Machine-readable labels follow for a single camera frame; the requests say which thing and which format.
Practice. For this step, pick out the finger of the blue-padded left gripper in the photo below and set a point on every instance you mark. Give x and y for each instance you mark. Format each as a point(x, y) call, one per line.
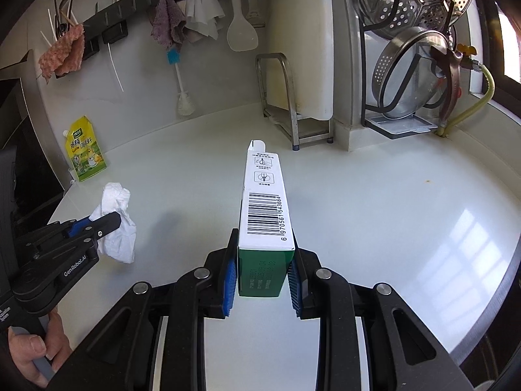
point(103, 226)
point(80, 227)

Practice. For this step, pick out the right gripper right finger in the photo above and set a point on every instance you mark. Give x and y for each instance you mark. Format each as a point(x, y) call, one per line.
point(295, 288)

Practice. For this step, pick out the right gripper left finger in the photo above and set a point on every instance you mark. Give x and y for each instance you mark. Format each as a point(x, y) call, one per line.
point(229, 283)

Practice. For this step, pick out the white tissue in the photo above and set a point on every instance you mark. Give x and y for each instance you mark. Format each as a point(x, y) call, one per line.
point(119, 232)

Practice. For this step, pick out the green white milk carton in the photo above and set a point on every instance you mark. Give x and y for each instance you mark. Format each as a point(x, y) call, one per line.
point(265, 238)

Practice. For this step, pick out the person's left hand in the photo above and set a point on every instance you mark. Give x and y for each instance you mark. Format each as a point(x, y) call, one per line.
point(25, 349)

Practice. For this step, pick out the black stove hob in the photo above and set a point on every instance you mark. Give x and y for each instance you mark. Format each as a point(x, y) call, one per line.
point(40, 170)

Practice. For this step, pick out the yellow green refill pouch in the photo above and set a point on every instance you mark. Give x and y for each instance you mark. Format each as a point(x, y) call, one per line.
point(83, 150)

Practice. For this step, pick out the blue white bottle brush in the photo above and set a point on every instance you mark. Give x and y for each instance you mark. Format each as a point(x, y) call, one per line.
point(184, 107)

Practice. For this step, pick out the metal cutting board stand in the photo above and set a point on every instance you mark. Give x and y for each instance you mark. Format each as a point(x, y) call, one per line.
point(299, 130)

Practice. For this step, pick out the purple hanging cloth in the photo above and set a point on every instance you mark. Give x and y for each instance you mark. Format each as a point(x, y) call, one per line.
point(168, 27)

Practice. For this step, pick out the steel pot lid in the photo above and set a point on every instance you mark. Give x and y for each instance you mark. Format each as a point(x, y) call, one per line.
point(405, 76)

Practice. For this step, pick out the white rice paddle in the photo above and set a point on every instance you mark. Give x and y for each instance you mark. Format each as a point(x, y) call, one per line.
point(241, 35)

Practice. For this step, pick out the white hanging cloth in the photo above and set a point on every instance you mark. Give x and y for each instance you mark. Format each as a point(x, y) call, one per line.
point(202, 19)

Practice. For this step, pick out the white cutting board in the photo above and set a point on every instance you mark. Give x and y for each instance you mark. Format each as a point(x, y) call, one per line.
point(303, 31)

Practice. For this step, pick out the window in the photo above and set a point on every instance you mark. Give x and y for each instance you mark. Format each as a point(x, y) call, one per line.
point(501, 46)

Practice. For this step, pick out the black wire pot rack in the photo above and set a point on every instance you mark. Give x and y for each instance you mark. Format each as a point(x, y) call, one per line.
point(372, 46)

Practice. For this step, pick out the black wall hook rail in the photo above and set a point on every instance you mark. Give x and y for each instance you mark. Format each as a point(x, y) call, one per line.
point(142, 4)

